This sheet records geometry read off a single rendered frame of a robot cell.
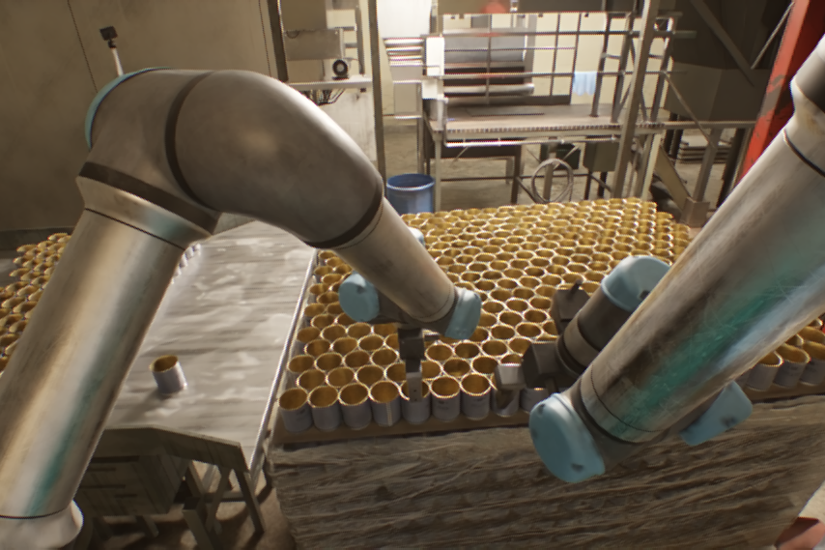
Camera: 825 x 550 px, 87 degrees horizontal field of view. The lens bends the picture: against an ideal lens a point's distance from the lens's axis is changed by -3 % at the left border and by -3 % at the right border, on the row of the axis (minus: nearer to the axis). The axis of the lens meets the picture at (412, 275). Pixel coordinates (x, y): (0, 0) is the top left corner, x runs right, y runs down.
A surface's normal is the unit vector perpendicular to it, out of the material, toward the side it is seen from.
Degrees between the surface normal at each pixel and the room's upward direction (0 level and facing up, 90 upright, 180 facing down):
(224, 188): 105
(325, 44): 90
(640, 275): 25
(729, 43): 90
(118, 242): 61
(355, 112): 90
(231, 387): 0
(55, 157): 90
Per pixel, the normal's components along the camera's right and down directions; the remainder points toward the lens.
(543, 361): 0.15, -0.61
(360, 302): -0.52, 0.45
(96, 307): 0.49, 0.02
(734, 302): -0.74, 0.44
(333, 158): 0.70, -0.05
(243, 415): -0.03, -0.87
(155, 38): 0.05, 0.49
